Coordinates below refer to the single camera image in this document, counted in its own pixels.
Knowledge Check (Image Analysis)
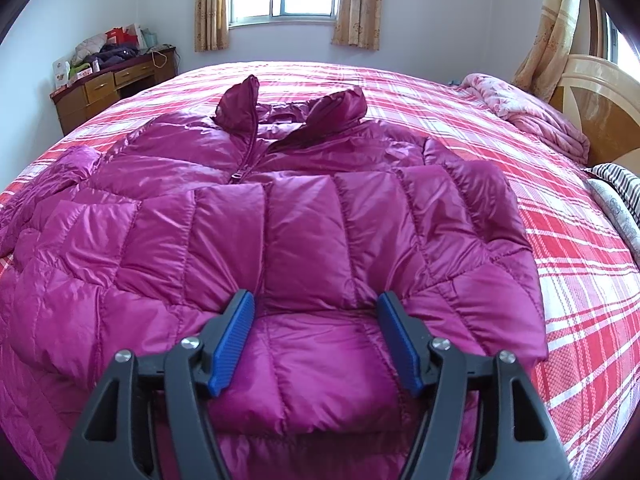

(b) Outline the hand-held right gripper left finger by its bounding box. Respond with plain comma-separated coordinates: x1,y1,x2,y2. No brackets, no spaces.
55,289,257,480

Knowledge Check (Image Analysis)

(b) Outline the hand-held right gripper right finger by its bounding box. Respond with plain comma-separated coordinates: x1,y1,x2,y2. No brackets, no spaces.
376,291,573,480

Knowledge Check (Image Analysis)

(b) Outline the magenta down jacket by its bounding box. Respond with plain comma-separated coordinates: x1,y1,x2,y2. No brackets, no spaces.
0,74,549,441

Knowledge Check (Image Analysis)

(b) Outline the pile of clothes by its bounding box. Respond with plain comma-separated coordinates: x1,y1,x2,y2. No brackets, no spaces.
70,32,147,69

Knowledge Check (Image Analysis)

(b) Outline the red plaid bed cover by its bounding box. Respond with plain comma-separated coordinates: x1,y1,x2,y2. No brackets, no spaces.
0,60,640,480

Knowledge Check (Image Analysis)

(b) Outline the grey floral blanket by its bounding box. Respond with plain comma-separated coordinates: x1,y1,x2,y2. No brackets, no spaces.
584,179,640,267

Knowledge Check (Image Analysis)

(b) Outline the pink folded quilt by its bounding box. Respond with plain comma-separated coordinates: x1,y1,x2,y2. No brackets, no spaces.
457,73,592,165

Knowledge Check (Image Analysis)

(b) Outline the striped blanket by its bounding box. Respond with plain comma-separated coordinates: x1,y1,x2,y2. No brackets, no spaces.
585,162,640,226

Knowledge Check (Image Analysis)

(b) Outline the wooden desk with drawers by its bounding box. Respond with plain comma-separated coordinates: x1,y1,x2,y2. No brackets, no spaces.
49,46,178,136

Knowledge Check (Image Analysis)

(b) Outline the wooden bed headboard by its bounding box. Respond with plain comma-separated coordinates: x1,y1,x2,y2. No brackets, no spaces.
547,54,640,171

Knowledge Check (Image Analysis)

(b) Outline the white carton box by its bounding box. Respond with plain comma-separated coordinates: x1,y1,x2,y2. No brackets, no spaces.
52,57,72,92

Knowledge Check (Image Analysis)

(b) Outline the red gift bag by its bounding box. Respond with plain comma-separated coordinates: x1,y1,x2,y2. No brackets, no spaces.
104,23,144,49

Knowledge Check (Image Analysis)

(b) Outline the long beige patterned curtain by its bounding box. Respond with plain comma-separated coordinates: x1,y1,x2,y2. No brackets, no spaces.
512,0,584,97

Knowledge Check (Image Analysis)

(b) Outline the narrow side window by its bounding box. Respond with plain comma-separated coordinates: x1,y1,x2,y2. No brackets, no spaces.
587,0,625,68

